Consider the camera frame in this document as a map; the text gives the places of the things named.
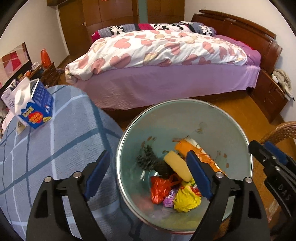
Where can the heart print quilt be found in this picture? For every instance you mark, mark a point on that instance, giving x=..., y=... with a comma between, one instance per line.
x=150, y=51

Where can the black foam net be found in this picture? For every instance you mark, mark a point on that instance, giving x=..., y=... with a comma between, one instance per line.
x=146, y=158

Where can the red plastic bag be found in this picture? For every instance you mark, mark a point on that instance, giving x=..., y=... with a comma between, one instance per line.
x=159, y=188

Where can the white mug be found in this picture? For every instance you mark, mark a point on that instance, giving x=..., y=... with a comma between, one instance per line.
x=34, y=66

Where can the wooden television stand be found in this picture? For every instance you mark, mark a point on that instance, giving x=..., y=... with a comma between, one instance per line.
x=49, y=74

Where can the purple foil wrapper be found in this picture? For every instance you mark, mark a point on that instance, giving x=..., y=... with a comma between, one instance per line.
x=170, y=200

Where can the yellow plastic bag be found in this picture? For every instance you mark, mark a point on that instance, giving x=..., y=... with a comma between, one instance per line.
x=187, y=200

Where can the wicker chair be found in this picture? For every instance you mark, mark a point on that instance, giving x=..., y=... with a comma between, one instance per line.
x=279, y=132

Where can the wooden door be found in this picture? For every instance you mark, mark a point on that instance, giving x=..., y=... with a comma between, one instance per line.
x=71, y=30

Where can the orange plastic bag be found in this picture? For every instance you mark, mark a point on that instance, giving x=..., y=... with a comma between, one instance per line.
x=45, y=58

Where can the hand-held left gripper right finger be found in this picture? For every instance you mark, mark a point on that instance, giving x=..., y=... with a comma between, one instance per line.
x=198, y=178

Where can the beige cloth pile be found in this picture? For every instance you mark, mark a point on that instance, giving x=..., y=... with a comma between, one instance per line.
x=283, y=80

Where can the orange snack packet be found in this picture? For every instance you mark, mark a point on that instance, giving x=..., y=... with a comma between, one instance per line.
x=181, y=148

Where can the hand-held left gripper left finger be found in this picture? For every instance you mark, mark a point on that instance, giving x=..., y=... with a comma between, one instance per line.
x=97, y=176

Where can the wooden bed frame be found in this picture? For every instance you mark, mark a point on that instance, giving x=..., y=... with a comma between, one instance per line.
x=242, y=30

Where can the green yellow snack packet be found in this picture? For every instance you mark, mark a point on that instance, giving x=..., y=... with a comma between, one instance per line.
x=20, y=127

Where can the wooden wardrobe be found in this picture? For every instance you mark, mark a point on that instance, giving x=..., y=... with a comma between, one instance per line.
x=111, y=14

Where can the purple bed sheet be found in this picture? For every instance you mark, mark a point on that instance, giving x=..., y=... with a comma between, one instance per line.
x=161, y=85

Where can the television with red cloth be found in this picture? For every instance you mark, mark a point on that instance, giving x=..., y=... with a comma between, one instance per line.
x=11, y=62

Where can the light blue trash bin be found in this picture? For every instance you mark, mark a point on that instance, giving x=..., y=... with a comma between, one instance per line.
x=166, y=122

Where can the wooden nightstand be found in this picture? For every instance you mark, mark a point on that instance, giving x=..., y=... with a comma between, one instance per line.
x=268, y=95

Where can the blue and white milk carton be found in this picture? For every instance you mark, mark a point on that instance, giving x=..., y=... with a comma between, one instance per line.
x=37, y=111

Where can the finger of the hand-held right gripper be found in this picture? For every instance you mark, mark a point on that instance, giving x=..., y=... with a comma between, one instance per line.
x=275, y=151
x=257, y=150

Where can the yellow sponge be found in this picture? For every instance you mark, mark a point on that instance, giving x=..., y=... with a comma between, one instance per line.
x=178, y=165

